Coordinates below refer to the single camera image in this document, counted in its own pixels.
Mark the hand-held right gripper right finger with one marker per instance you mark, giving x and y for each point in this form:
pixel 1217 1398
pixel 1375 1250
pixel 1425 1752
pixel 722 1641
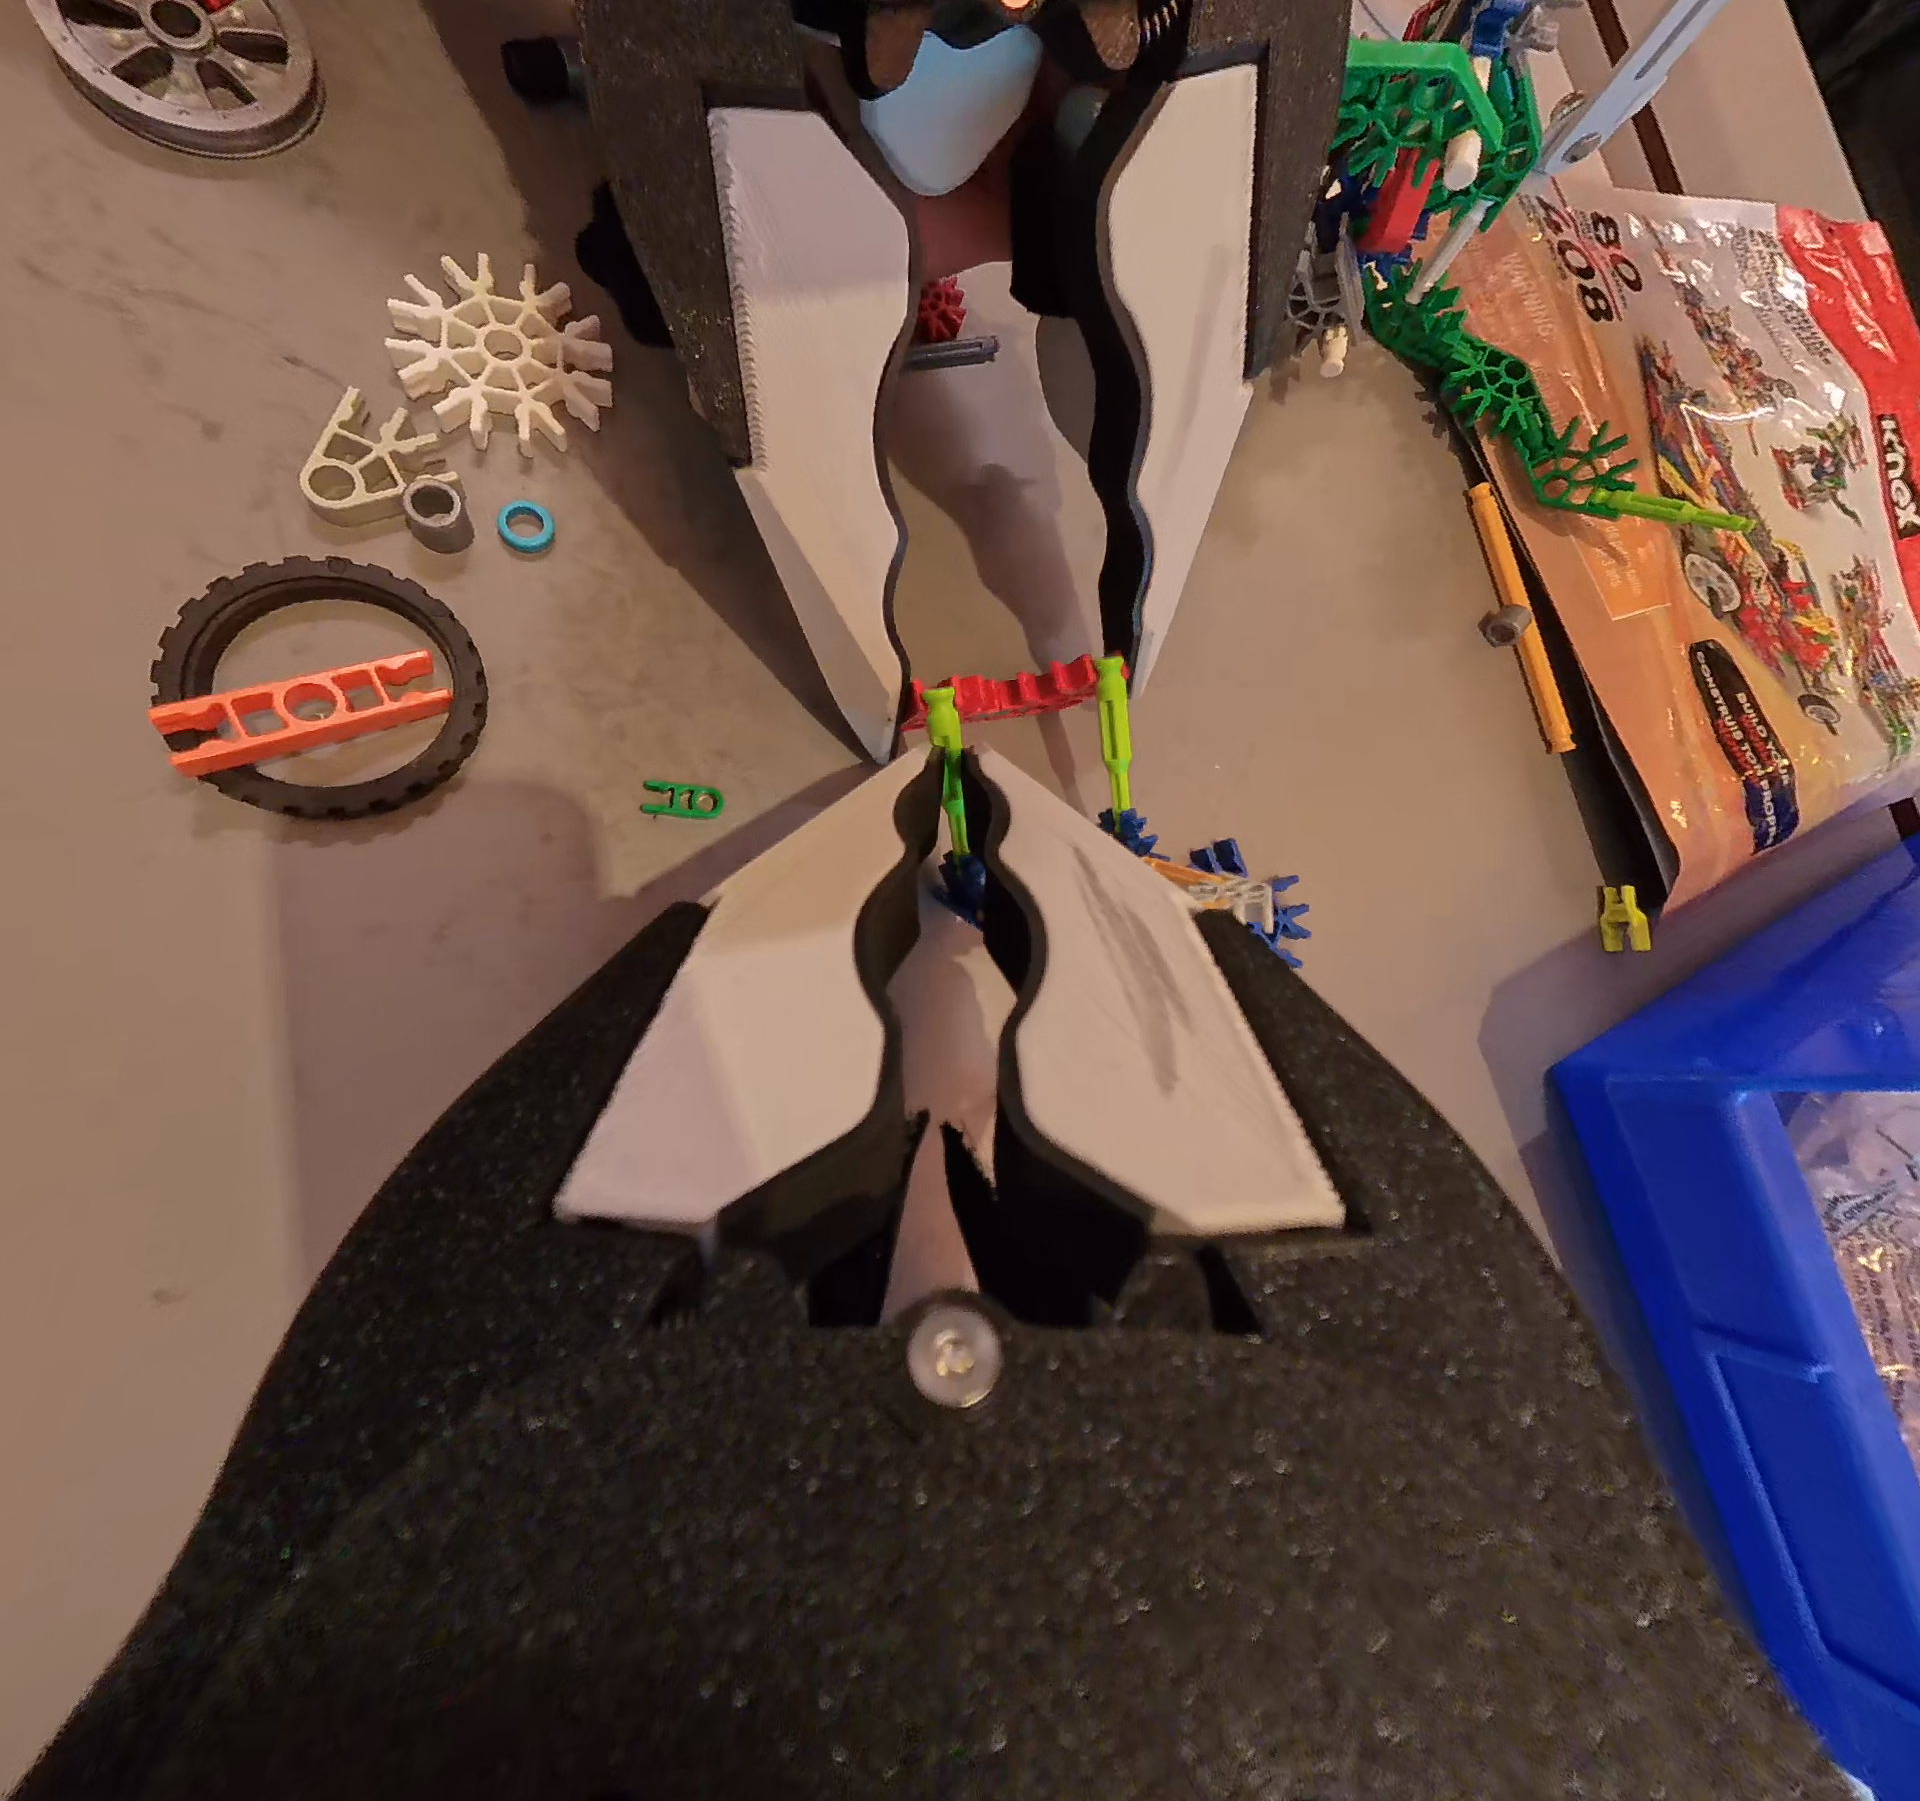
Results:
pixel 1171 1067

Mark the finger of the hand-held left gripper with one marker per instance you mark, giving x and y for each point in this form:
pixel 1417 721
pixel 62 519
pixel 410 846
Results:
pixel 804 332
pixel 1184 332

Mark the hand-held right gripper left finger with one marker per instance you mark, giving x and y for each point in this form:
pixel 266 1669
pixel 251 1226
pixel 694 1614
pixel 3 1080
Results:
pixel 720 1067

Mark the small blue toy connector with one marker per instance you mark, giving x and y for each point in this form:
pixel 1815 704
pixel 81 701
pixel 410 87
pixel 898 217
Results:
pixel 1129 832
pixel 960 889

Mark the lime green toy rod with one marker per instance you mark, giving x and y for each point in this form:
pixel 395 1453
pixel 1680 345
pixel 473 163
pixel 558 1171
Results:
pixel 943 745
pixel 1114 737

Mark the small red toy connector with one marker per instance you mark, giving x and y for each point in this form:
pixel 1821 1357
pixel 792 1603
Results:
pixel 940 309

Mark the large blue toy connector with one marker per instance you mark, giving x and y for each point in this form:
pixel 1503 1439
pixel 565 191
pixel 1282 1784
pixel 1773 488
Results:
pixel 1282 923

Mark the grey toy connector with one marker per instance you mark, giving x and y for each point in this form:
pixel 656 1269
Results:
pixel 1253 906

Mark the short orange toy rod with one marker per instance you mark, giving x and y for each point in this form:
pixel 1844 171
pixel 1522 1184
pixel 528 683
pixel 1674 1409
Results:
pixel 1194 873

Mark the small green clip connector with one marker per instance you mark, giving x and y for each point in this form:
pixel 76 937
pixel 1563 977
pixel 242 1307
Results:
pixel 698 801

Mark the white snowflake toy connector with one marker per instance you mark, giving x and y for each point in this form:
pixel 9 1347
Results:
pixel 495 330

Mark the green connector toy structure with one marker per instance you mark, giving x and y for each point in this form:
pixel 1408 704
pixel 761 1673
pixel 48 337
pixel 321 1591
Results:
pixel 1412 91

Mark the small dark grey connector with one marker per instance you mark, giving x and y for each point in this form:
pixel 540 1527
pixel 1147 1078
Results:
pixel 1503 627

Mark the grey spoked toy wheel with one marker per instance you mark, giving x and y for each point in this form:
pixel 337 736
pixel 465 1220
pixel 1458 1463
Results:
pixel 224 129

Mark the small yellow clip connector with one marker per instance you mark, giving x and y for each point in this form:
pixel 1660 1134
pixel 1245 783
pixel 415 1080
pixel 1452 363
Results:
pixel 1622 931

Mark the pale fan-shaped toy connector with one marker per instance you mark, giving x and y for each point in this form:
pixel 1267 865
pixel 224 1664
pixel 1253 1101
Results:
pixel 337 504

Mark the long yellow toy rod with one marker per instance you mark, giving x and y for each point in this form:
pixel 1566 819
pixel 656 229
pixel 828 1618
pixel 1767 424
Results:
pixel 1546 700

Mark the blue plastic storage bin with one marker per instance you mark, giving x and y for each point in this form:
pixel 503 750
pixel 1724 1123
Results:
pixel 1680 1232

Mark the K'nex instruction booklet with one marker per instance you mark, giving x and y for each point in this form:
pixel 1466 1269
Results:
pixel 1724 376

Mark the orange flat toy connector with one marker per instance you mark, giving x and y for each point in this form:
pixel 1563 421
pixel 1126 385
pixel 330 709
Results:
pixel 175 737

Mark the black rubber toy tyre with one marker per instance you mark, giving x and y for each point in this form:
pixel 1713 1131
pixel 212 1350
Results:
pixel 176 674

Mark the clear plastic bag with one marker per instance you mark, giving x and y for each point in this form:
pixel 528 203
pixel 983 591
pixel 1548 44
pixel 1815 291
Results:
pixel 1868 1232

